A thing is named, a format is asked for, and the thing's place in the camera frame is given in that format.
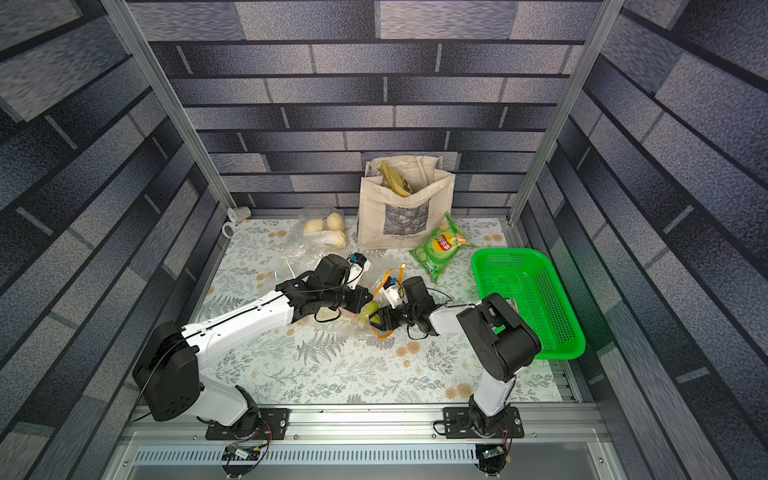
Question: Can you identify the clear orange zip-top bag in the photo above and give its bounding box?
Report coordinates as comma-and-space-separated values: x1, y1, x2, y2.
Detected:
276, 254, 415, 334

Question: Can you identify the clear bag of buns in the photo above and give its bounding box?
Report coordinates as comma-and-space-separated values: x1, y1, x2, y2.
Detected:
282, 205, 353, 261

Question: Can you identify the green fruit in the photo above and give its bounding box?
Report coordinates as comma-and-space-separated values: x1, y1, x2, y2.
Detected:
358, 301, 379, 324

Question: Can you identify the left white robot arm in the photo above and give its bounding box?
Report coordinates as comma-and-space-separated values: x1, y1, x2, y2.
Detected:
133, 253, 373, 438

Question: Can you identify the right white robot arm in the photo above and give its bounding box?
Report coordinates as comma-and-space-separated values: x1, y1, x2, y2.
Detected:
365, 277, 542, 438

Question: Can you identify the green chips bag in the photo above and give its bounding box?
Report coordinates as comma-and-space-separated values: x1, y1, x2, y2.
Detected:
409, 213, 476, 283

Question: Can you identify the beige canvas tote bag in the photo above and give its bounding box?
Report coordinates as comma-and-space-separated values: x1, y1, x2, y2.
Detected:
357, 155, 456, 251

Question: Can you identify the green plastic basket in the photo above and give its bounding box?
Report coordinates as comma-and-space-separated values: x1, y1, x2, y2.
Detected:
471, 248, 586, 361

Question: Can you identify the white cup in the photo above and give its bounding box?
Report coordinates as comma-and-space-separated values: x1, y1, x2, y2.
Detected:
222, 206, 252, 239

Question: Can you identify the yellow snack packet in tote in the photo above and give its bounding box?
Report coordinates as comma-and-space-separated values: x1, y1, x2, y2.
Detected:
379, 160, 414, 197

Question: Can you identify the right circuit board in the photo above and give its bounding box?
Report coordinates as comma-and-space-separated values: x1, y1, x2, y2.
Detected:
476, 444, 508, 476

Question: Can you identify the circuit board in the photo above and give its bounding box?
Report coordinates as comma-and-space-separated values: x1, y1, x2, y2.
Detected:
221, 443, 269, 466
476, 444, 508, 476

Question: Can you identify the left circuit board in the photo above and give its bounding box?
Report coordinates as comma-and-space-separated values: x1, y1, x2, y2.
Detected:
221, 443, 269, 466

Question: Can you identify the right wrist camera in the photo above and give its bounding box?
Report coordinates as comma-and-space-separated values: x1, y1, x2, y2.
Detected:
382, 276, 403, 309

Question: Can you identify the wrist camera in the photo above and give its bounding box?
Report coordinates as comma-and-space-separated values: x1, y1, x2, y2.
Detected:
347, 252, 370, 287
382, 276, 403, 309

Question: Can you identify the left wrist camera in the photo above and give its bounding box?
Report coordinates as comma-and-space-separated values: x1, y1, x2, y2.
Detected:
347, 252, 370, 287

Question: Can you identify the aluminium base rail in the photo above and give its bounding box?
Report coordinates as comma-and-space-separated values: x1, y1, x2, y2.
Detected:
106, 403, 608, 479

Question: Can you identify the right aluminium frame post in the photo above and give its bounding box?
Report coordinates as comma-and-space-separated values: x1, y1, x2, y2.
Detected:
507, 0, 625, 226

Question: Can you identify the aluminium frame post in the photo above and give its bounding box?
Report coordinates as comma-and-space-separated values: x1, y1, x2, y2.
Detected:
507, 0, 625, 226
100, 0, 236, 208

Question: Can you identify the left aluminium frame post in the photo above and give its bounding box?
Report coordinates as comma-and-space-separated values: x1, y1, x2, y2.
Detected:
100, 0, 236, 208

